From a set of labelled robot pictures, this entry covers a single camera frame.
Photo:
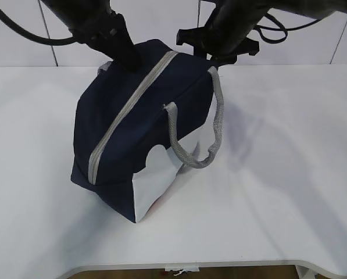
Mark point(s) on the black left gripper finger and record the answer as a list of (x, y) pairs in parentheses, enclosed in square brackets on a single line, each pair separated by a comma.
[(121, 49)]

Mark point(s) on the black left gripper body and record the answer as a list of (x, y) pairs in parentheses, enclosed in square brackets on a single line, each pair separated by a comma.
[(91, 25)]

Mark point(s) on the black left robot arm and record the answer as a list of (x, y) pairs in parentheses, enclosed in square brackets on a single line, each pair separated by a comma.
[(58, 8)]

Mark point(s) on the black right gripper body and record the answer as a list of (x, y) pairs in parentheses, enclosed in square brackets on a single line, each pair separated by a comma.
[(219, 43)]

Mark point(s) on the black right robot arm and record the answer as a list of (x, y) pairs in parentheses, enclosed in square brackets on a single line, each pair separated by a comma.
[(241, 17)]

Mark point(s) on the navy blue lunch bag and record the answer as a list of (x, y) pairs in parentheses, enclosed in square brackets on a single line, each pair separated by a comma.
[(133, 132)]

